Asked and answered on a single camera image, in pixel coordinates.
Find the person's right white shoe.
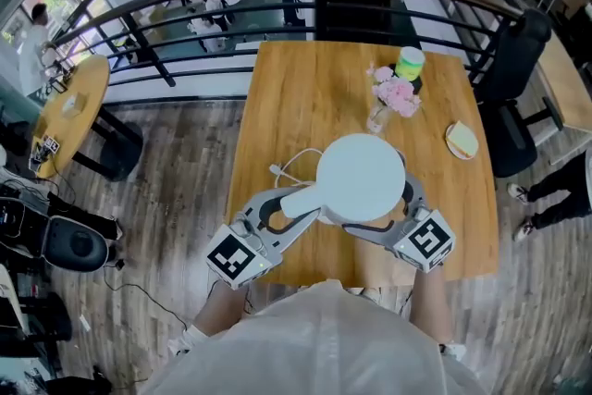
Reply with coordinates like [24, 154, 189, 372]
[438, 340, 467, 362]

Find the small white plate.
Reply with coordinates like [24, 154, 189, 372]
[445, 119, 480, 162]

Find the black cable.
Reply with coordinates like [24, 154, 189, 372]
[102, 265, 190, 333]

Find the black office chair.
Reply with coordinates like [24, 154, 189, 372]
[475, 8, 554, 179]

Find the white electric kettle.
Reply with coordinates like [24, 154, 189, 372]
[280, 132, 407, 226]

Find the person's white shirt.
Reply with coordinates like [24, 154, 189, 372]
[138, 279, 491, 395]

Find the green and white cup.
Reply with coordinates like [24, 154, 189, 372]
[394, 46, 426, 82]

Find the clear glass vase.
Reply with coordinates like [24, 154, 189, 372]
[366, 101, 390, 135]

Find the pink flower bunch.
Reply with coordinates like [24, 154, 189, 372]
[365, 66, 423, 119]

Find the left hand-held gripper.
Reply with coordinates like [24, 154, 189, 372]
[206, 184, 325, 291]

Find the long wooden table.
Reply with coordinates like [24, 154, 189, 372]
[536, 31, 592, 135]

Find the person's right forearm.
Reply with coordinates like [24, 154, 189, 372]
[409, 265, 453, 346]

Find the round wooden table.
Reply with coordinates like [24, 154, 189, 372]
[31, 54, 144, 182]

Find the person's left white shoe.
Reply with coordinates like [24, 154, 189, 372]
[166, 326, 195, 356]

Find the white power cord with plug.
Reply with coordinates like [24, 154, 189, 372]
[269, 147, 325, 191]

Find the person's left forearm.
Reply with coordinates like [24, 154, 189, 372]
[192, 277, 251, 339]

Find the grey and black shell chair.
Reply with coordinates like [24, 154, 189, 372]
[43, 216, 110, 274]

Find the pale yellow sponge block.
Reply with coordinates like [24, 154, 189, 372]
[449, 120, 480, 157]

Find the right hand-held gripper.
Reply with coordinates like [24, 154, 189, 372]
[341, 150, 457, 273]

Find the person's white shoe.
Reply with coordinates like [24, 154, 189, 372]
[438, 340, 467, 362]
[166, 326, 195, 356]

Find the beige tissue box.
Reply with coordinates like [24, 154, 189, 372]
[61, 92, 88, 119]

